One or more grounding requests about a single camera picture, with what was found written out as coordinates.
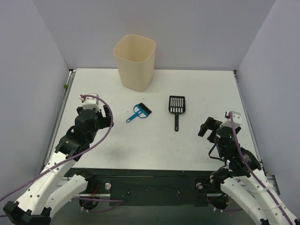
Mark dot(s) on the blue hand brush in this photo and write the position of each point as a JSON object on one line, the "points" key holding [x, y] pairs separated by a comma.
{"points": [[140, 110]]}

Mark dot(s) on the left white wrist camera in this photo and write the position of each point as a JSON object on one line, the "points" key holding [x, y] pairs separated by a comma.
{"points": [[90, 103]]}

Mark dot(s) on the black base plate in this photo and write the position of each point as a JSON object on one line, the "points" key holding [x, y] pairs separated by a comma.
{"points": [[156, 187]]}

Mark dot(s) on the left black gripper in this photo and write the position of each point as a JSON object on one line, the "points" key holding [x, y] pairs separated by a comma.
{"points": [[101, 118]]}

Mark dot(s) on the cream plastic waste bin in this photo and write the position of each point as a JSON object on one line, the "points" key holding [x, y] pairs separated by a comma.
{"points": [[135, 58]]}

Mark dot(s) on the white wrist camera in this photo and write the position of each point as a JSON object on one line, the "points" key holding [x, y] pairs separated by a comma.
{"points": [[90, 103], [232, 116]]}

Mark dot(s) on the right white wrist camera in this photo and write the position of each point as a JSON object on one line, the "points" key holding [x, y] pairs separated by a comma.
{"points": [[232, 116]]}

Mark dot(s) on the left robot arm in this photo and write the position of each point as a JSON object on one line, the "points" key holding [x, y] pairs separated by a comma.
{"points": [[40, 202]]}

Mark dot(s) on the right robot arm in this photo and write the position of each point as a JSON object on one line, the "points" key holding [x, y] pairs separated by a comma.
{"points": [[242, 177]]}

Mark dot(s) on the black slotted dustpan scoop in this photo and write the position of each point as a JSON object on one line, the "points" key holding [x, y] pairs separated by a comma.
{"points": [[177, 106]]}

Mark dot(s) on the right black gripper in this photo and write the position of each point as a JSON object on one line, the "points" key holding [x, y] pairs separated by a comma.
{"points": [[211, 128]]}

